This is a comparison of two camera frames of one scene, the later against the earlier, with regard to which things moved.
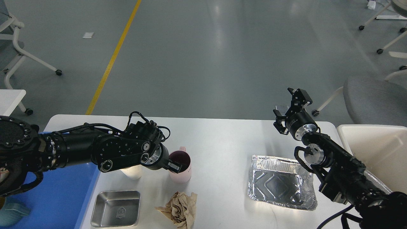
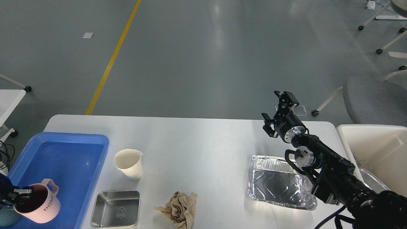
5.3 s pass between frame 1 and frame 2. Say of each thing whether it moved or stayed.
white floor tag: stayed
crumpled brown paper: stayed
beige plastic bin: stayed
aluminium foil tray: stayed
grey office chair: stayed
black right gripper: moved
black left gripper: moved
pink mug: moved
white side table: stayed
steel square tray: stayed
